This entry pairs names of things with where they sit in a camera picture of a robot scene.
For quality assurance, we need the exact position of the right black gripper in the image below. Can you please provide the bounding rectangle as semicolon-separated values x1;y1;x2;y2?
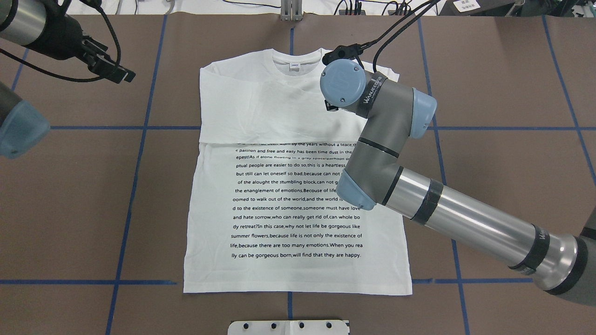
325;100;339;112

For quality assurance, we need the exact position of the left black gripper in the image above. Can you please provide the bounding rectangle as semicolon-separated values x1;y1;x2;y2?
35;15;136;84

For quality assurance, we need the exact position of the white long-sleeve printed shirt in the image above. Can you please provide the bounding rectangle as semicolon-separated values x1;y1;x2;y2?
183;49;413;295

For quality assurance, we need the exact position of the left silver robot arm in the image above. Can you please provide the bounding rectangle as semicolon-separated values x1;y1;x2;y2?
0;0;135;159

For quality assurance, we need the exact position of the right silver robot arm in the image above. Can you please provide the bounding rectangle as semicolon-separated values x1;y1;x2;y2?
320;59;596;307

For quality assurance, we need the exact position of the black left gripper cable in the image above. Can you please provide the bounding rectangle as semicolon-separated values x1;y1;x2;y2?
0;0;122;83

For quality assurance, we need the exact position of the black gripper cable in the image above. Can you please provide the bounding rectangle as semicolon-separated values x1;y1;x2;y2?
354;0;440;70
0;0;122;83

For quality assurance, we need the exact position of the grey aluminium frame post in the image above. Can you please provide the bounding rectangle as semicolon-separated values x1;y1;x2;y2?
280;0;304;22

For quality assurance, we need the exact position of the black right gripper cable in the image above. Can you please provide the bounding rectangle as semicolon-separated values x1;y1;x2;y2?
354;0;440;70

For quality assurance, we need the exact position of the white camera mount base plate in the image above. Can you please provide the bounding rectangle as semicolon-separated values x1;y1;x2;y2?
227;320;351;335

